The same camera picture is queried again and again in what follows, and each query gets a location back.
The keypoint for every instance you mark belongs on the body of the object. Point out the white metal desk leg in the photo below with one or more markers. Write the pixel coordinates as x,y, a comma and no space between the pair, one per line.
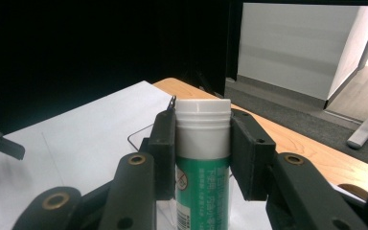
367,127

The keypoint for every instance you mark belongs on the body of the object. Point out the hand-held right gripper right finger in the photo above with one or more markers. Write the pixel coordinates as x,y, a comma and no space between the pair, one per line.
250,159

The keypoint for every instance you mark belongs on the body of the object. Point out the black curtain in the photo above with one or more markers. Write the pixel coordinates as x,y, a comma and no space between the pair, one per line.
76,48

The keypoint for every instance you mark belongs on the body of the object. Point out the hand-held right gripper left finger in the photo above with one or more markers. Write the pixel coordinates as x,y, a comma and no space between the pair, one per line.
164,153

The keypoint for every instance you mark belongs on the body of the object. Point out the green and white glue stick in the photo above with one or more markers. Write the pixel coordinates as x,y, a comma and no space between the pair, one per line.
202,134

